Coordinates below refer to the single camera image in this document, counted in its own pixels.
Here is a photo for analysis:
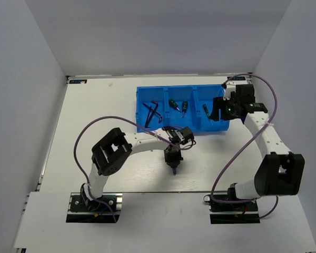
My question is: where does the black green precision screwdriver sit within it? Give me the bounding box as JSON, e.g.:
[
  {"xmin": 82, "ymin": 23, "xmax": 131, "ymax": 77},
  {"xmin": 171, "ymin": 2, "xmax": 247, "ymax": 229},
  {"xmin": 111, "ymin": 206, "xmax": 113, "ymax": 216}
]
[{"xmin": 202, "ymin": 104, "xmax": 213, "ymax": 125}]

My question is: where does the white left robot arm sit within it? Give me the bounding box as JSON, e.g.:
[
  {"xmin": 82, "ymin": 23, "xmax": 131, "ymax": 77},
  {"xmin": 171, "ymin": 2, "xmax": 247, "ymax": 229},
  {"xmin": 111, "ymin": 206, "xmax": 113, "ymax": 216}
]
[{"xmin": 80, "ymin": 126, "xmax": 195, "ymax": 211}]

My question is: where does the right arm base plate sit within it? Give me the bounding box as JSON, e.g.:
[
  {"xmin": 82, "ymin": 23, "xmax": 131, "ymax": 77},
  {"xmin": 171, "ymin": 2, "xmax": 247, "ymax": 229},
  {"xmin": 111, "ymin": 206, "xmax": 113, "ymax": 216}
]
[{"xmin": 203, "ymin": 194, "xmax": 260, "ymax": 225}]

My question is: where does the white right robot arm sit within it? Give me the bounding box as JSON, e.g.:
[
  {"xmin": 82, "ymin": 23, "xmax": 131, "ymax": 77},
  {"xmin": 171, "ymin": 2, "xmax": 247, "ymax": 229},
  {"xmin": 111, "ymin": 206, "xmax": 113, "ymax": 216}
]
[{"xmin": 210, "ymin": 83, "xmax": 305, "ymax": 210}]

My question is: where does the blue three-compartment plastic bin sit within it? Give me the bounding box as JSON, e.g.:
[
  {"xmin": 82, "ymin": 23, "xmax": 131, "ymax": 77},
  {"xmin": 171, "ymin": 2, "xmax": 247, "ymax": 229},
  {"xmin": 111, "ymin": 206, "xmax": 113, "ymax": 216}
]
[{"xmin": 135, "ymin": 84, "xmax": 230, "ymax": 133}]

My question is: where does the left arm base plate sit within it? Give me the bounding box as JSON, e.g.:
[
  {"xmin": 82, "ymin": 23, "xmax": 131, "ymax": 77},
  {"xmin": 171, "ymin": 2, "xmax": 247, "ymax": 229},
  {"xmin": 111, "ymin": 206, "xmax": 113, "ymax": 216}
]
[{"xmin": 66, "ymin": 193, "xmax": 123, "ymax": 223}]

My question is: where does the green stubby screwdriver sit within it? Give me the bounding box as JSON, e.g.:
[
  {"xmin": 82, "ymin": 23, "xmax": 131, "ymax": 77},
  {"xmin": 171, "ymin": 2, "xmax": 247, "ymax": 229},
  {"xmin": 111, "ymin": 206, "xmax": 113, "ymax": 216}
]
[
  {"xmin": 169, "ymin": 99, "xmax": 181, "ymax": 112},
  {"xmin": 182, "ymin": 100, "xmax": 189, "ymax": 117}
]

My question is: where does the right blue corner label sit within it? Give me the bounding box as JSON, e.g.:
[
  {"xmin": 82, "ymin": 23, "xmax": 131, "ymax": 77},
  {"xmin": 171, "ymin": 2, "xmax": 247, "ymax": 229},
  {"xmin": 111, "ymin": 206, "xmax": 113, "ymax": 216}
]
[{"xmin": 227, "ymin": 76, "xmax": 246, "ymax": 81}]

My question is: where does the left blue corner label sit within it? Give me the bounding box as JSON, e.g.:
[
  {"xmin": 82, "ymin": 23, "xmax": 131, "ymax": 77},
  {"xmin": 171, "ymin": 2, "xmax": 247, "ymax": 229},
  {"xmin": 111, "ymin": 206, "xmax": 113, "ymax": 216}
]
[{"xmin": 69, "ymin": 79, "xmax": 87, "ymax": 84}]

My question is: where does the long dark red hex key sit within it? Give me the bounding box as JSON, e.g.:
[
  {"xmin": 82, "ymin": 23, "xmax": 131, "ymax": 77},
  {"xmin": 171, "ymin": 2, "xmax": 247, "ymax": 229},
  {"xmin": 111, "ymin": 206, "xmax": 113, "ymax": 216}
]
[{"xmin": 152, "ymin": 100, "xmax": 163, "ymax": 123}]

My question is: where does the short dark red hex key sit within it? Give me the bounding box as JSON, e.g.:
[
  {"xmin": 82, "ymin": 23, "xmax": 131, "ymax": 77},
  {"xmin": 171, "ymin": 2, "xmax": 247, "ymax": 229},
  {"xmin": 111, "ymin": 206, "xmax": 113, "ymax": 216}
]
[{"xmin": 143, "ymin": 103, "xmax": 158, "ymax": 128}]

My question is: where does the blue corner label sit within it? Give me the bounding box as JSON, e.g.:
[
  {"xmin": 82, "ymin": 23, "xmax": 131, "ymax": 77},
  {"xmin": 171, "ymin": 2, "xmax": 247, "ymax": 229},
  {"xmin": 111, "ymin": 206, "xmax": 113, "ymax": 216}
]
[
  {"xmin": 227, "ymin": 76, "xmax": 246, "ymax": 81},
  {"xmin": 69, "ymin": 79, "xmax": 87, "ymax": 84}
]

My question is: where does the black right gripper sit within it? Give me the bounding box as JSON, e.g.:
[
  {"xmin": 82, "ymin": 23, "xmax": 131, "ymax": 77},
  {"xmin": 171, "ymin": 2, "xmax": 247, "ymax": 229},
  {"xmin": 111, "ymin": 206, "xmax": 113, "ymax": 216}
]
[{"xmin": 210, "ymin": 95, "xmax": 240, "ymax": 122}]

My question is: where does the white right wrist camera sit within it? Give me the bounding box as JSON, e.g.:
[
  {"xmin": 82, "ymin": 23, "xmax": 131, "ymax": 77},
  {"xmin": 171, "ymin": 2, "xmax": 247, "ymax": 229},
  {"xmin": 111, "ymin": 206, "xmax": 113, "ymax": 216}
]
[{"xmin": 222, "ymin": 81, "xmax": 236, "ymax": 100}]

